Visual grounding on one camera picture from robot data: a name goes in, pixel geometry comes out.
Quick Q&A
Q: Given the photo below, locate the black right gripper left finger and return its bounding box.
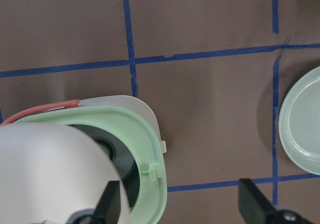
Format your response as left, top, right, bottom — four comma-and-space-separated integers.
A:
93, 180, 120, 224

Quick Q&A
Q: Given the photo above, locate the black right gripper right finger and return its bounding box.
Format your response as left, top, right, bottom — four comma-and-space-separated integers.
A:
238, 178, 277, 224

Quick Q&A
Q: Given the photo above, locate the cream white rice cooker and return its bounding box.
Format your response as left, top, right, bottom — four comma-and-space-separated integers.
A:
0, 95, 167, 224

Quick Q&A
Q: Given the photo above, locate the green plate near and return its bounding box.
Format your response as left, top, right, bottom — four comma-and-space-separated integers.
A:
278, 67, 320, 175

